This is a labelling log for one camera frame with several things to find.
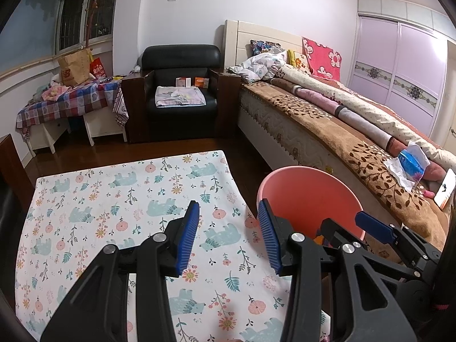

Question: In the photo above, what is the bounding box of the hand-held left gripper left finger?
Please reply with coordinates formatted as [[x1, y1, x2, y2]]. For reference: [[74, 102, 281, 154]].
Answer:
[[41, 200, 201, 342]]

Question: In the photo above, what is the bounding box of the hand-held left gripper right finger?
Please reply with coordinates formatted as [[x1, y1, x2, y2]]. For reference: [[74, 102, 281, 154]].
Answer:
[[257, 199, 417, 342]]

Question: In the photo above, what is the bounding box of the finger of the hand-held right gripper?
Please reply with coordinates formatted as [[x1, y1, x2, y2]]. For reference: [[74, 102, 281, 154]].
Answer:
[[320, 218, 364, 251], [355, 211, 405, 246]]

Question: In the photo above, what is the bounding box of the pink plastic bucket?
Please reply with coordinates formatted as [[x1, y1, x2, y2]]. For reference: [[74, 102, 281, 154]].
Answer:
[[256, 166, 366, 250]]

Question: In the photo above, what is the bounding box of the blue tissue pack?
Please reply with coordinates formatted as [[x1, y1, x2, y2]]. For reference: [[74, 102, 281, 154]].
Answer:
[[383, 142, 431, 193]]

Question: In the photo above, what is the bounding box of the white smartphone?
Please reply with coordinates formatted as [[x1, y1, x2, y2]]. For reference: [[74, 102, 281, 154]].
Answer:
[[434, 168, 456, 209]]

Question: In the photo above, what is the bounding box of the floral tablecloth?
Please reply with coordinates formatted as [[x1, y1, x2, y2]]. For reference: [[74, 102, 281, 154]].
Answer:
[[14, 150, 328, 342]]

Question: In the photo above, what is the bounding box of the cream wooden bed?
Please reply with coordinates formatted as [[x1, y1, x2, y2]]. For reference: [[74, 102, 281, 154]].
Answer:
[[224, 19, 456, 243]]

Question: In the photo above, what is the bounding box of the cream dotted rolled quilt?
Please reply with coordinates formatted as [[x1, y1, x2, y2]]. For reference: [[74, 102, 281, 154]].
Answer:
[[276, 65, 456, 172]]

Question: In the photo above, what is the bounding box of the pink rolled quilt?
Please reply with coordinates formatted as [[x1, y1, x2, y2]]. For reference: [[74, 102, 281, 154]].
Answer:
[[294, 86, 446, 182]]

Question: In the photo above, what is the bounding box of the white desk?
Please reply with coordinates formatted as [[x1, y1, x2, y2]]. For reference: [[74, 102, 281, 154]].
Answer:
[[27, 112, 128, 155]]

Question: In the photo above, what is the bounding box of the folded pale printed cloth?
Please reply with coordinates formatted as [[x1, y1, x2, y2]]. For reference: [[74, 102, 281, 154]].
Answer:
[[156, 85, 207, 107]]

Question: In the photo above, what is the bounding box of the lilac sliding-door wardrobe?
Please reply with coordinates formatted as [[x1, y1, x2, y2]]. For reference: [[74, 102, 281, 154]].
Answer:
[[347, 0, 456, 150]]

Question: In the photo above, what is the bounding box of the yellow flowered pillow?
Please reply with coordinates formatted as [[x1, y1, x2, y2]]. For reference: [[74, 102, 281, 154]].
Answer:
[[288, 49, 314, 75]]

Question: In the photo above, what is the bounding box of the crumpled white duvet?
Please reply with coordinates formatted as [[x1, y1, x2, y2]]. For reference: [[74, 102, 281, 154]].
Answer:
[[228, 50, 289, 82]]

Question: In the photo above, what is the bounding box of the pink flowered pillow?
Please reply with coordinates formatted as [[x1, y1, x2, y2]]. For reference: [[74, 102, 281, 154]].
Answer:
[[302, 36, 343, 80]]

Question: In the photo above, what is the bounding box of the plaid tablecloth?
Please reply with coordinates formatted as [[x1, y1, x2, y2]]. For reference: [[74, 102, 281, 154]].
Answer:
[[16, 78, 129, 134]]

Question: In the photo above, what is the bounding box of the black leather armchair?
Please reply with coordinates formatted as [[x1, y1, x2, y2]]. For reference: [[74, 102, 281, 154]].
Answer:
[[121, 44, 243, 144], [0, 133, 36, 218]]

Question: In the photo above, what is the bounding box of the red shopping bag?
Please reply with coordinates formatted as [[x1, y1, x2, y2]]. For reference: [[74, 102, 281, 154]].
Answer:
[[89, 57, 107, 79]]

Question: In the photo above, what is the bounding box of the dark patterned pillow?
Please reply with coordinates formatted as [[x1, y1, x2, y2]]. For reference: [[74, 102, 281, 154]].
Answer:
[[250, 40, 282, 58]]

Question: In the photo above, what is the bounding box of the pile of pink clothes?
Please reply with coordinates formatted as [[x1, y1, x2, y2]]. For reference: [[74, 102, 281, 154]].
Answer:
[[34, 78, 74, 101]]

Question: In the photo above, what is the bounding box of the brown paper bag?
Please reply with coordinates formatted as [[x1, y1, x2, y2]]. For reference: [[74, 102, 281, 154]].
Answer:
[[57, 49, 94, 87]]

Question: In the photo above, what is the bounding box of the red wooden coat stand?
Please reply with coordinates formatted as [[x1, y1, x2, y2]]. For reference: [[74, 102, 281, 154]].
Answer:
[[84, 0, 98, 52]]

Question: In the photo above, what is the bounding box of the barred window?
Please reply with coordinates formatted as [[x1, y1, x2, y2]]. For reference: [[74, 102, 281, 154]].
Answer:
[[53, 0, 120, 56]]

